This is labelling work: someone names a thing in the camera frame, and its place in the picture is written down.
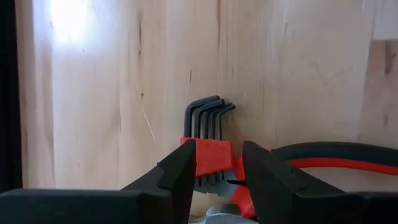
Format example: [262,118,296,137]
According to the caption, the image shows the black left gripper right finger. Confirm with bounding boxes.
[243,141,398,224]

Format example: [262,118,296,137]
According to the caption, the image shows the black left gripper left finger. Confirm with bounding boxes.
[0,139,197,224]

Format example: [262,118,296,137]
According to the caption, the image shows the red black handled pliers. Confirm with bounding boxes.
[188,141,398,224]

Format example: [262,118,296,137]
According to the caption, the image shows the red hex key holder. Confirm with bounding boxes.
[180,136,234,179]

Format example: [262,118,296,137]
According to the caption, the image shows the black aluminium table frame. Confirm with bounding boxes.
[0,0,23,194]

